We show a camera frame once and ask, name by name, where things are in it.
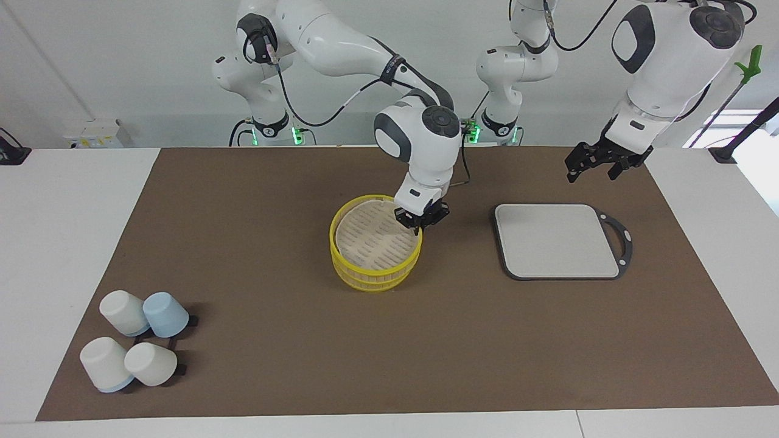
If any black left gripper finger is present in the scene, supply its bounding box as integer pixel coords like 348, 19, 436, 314
607, 148, 655, 181
565, 142, 603, 183

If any yellow steamer tier with liner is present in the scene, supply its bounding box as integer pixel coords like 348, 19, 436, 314
329, 195, 424, 282

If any white cutting board grey rim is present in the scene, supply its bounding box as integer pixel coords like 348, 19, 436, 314
493, 203, 634, 281

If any rod with green clip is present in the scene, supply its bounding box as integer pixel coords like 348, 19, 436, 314
688, 44, 763, 150

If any brown table mat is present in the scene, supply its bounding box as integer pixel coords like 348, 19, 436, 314
35, 146, 779, 422

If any light blue plastic cup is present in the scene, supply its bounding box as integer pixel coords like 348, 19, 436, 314
142, 292, 190, 338

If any white plastic cup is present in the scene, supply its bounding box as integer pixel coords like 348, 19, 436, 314
99, 290, 150, 338
80, 336, 135, 394
124, 342, 179, 388

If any white power strip box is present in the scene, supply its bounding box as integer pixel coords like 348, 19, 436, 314
63, 119, 131, 148

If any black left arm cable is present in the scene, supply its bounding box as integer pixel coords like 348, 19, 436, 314
542, 0, 758, 122

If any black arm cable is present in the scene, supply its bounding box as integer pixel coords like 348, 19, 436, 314
542, 0, 758, 122
263, 33, 470, 185

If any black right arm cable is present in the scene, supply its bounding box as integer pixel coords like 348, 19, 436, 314
263, 33, 470, 185

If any black clamp mount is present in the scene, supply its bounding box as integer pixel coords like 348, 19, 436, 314
0, 128, 31, 165

